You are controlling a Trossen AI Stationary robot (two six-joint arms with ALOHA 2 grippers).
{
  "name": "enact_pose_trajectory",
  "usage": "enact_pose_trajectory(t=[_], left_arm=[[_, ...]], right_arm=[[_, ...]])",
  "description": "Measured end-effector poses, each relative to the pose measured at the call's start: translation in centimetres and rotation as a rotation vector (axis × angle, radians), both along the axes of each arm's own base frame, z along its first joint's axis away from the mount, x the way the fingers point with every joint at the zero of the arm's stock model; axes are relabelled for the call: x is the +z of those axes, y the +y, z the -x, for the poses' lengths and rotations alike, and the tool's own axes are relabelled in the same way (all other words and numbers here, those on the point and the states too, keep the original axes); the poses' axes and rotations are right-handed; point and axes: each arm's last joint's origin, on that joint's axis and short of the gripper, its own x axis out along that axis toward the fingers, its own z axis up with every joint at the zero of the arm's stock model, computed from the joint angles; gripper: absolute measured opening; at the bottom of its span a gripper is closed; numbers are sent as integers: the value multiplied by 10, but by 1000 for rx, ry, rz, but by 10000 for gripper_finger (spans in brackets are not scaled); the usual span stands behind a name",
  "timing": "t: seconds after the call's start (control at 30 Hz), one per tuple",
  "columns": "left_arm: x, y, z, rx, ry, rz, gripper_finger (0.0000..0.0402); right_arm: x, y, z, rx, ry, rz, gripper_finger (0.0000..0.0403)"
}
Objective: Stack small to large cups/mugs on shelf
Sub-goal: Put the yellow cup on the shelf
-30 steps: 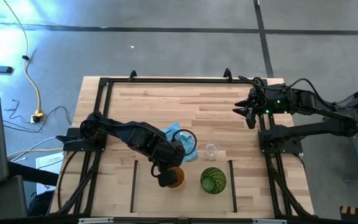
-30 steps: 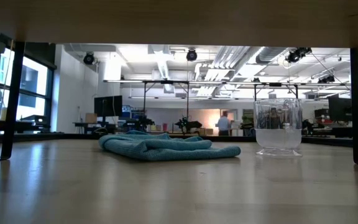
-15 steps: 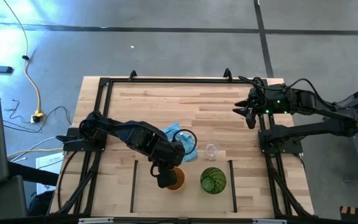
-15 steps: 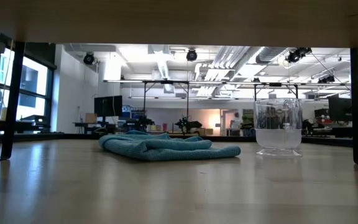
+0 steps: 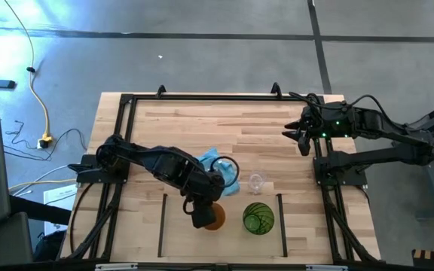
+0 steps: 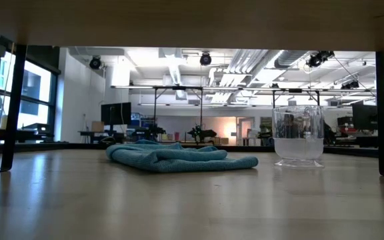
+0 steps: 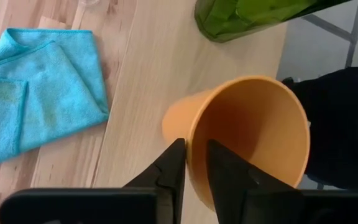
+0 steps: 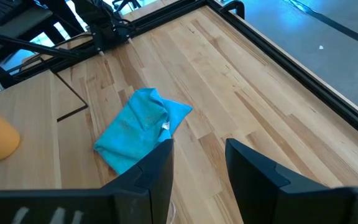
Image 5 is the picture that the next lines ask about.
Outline white paper sheet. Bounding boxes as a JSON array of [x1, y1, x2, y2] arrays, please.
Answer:
[[43, 184, 78, 236]]

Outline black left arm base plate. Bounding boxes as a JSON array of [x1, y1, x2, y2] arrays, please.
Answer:
[[68, 154, 130, 184]]

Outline black aluminium table frame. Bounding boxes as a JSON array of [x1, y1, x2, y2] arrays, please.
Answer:
[[57, 92, 382, 264]]

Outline green glass cup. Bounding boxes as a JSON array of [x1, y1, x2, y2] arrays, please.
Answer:
[[242, 202, 276, 236]]

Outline small clear glass mug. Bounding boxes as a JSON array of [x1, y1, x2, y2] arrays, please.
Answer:
[[247, 171, 267, 196]]

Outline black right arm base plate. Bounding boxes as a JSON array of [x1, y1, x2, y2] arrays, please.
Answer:
[[313, 156, 368, 187]]

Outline thin yellow cable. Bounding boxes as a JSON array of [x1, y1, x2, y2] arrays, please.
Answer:
[[8, 178, 78, 191]]

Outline long yellow floor cable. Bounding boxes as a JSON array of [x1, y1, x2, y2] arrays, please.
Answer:
[[4, 0, 52, 139]]

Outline yellow plug adapter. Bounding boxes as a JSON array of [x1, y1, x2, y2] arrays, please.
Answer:
[[37, 133, 54, 149]]

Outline orange cup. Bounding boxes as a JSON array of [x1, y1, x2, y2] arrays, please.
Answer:
[[204, 202, 227, 231]]

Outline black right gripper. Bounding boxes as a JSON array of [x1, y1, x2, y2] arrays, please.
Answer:
[[281, 105, 326, 157]]

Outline blue microfibre cloth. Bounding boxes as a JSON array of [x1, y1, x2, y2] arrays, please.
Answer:
[[196, 147, 240, 197]]

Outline thin black floor cables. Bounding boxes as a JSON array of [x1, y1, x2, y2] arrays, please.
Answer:
[[4, 120, 88, 161]]

